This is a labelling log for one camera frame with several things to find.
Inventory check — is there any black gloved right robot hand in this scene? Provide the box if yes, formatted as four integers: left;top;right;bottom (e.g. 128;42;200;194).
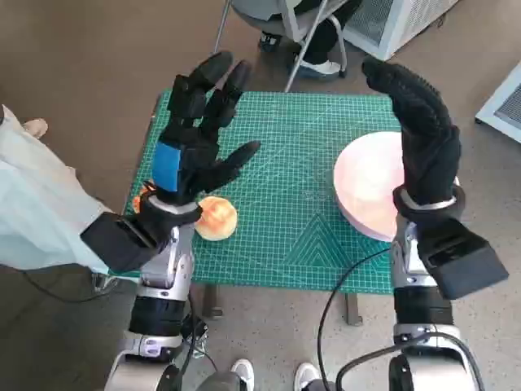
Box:
361;55;463;204

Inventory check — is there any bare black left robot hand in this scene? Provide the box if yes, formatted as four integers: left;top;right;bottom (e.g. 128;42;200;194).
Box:
150;51;262;204

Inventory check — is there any long toy bread loaf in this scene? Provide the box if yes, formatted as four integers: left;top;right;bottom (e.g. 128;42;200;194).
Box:
133;181;158;213

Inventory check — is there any pink bowl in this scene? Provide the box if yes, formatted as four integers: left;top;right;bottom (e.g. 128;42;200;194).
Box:
333;130;404;242

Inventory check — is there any round toy bread bun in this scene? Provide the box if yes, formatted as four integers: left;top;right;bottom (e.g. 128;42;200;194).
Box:
194;195;239;242

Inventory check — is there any white cabinet with mesh panel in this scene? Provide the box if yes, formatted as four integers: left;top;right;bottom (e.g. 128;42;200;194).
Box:
475;60;521;144
344;0;461;61

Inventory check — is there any green cutting mat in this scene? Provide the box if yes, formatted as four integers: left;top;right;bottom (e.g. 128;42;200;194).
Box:
124;90;402;295

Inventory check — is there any grey table leg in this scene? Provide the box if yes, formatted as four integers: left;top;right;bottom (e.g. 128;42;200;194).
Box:
344;293;363;326
202;284;224;319

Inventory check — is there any thin grey metal pole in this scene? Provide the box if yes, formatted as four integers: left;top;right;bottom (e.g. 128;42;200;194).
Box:
283;36;317;93

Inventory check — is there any grey office chair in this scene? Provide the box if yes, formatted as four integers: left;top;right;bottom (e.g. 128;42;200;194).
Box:
213;0;349;93

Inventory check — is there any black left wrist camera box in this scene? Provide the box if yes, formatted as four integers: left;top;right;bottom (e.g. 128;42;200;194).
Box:
80;211;158;274

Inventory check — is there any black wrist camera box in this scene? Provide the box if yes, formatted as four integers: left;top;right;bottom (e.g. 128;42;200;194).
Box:
417;217;510;301
80;211;158;274

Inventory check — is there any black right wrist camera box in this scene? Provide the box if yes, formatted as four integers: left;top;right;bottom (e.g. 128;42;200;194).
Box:
417;217;510;301

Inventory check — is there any thin black floor wire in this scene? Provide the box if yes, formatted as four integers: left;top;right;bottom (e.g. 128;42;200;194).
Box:
181;313;219;370

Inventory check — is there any long black robot cable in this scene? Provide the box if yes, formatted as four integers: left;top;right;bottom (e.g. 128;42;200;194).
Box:
317;247;394;386

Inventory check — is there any thick black robot cable loop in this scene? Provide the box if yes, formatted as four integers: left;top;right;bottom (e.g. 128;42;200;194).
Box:
335;332;488;391

